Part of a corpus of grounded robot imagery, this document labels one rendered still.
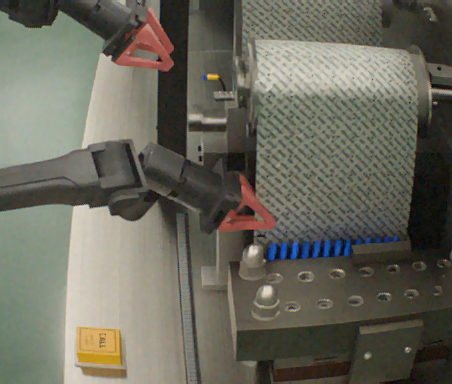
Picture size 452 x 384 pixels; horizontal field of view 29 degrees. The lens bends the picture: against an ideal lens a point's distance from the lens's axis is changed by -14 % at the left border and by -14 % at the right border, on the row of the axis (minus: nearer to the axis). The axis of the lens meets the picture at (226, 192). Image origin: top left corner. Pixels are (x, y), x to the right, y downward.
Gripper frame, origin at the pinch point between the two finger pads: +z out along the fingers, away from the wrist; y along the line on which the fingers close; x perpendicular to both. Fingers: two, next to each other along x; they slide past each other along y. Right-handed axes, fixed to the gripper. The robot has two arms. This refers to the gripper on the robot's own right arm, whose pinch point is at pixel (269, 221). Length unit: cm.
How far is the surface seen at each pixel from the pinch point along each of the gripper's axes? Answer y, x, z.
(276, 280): 8.3, -3.4, 2.4
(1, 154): -225, -136, -22
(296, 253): 3.5, -0.9, 4.6
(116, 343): 10.5, -23.4, -12.3
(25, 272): -138, -125, -3
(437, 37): -17.8, 35.9, 15.0
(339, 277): 8.4, 0.9, 10.2
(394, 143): 0.3, 19.5, 9.3
